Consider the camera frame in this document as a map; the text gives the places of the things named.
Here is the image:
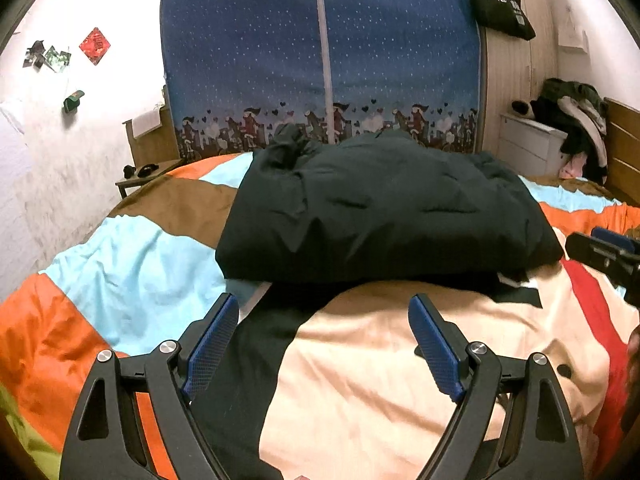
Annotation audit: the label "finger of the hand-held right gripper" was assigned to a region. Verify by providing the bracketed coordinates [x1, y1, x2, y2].
[565, 231, 626, 276]
[590, 226, 640, 255]

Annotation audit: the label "pile of clothes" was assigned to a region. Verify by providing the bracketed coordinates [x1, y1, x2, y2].
[530, 77, 610, 183]

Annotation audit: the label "white drawer cabinet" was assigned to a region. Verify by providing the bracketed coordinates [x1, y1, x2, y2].
[497, 111, 568, 176]

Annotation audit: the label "green wall pictures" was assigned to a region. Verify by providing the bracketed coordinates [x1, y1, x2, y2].
[24, 40, 72, 71]

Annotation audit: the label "light wooden wardrobe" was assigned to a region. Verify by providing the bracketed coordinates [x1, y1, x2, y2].
[475, 0, 560, 161]

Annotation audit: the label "white paper bag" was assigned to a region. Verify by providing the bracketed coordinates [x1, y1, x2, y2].
[557, 5, 590, 53]

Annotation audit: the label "person's right hand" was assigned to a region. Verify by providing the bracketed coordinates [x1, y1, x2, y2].
[625, 327, 640, 396]

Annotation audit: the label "brown wooden headboard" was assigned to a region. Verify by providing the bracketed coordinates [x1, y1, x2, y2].
[602, 97, 640, 206]

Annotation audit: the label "red diamond wall decoration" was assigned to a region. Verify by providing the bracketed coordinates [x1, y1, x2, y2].
[79, 27, 111, 66]

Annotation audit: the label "dark green padded jacket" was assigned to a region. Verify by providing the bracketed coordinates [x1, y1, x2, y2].
[215, 122, 565, 286]

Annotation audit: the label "small wooden side table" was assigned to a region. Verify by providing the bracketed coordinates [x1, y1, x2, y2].
[123, 105, 181, 168]

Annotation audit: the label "blue printed fabric wardrobe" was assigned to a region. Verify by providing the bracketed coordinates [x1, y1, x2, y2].
[160, 0, 483, 161]

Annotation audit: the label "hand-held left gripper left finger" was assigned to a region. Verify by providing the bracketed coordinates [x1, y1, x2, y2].
[60, 292, 241, 480]

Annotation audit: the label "colourful striped bed cover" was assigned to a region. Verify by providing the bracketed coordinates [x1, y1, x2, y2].
[0, 152, 640, 480]

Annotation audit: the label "black tote bag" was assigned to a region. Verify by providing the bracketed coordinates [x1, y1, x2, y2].
[469, 0, 537, 41]

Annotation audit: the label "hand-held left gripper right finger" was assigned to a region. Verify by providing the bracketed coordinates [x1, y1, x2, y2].
[407, 295, 585, 480]

